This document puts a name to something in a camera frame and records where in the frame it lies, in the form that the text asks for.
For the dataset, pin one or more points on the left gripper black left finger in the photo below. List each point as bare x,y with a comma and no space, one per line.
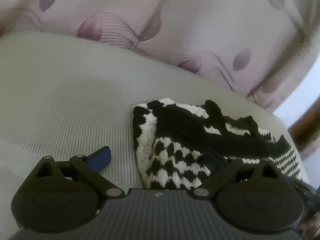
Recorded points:
59,196

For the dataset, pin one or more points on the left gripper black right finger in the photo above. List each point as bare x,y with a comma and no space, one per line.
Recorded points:
252,197

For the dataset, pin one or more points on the black white striped knit cardigan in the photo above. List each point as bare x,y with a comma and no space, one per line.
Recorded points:
180,146

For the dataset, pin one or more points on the brown wooden door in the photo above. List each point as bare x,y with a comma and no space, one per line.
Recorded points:
305,131

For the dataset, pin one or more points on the grey woven seat cushion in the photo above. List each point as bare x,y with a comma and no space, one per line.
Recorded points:
62,96

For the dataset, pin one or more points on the pink leaf print curtain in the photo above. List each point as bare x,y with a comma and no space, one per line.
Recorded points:
261,49

